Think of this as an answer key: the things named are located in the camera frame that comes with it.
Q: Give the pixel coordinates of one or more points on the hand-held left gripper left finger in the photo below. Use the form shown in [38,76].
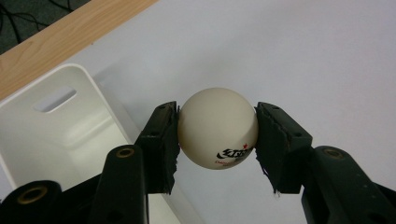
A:
[158,146]

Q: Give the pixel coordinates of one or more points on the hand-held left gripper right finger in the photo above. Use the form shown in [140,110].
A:
[280,146]

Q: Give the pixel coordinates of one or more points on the white table tennis ball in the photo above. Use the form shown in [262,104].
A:
[214,124]

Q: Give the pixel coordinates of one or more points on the white plastic bin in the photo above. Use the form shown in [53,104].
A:
[62,137]

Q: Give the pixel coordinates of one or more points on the white table mat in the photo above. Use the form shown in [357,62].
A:
[280,46]

